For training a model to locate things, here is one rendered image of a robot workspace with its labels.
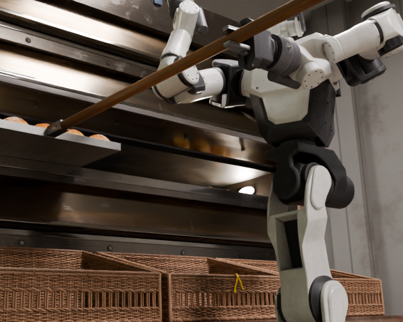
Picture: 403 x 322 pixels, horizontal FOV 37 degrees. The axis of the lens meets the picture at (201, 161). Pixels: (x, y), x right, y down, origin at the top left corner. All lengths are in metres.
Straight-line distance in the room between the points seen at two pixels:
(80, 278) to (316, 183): 0.73
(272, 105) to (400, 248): 2.94
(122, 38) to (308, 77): 1.35
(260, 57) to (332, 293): 0.70
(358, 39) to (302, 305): 0.73
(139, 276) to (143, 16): 1.37
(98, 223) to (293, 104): 0.94
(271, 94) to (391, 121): 3.01
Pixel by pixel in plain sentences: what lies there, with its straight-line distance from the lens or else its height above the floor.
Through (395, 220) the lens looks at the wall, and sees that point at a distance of 4.66.
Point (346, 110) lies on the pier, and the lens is 4.90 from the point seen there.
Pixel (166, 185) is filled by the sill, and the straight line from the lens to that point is 2.60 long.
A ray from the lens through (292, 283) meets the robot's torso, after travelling 1.76.
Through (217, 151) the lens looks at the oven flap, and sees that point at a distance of 2.85.
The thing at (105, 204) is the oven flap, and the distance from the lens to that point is 2.42.
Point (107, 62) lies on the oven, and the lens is 2.60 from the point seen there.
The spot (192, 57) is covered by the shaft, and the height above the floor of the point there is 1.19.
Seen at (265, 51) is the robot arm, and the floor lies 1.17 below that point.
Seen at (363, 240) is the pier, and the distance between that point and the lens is 4.65.
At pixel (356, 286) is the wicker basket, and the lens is 2.63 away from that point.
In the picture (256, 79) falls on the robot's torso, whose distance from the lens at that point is 1.86.
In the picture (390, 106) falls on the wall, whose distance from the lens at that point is 4.83.
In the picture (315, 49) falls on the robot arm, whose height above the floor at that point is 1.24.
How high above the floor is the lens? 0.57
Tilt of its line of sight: 15 degrees up
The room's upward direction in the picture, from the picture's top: 2 degrees counter-clockwise
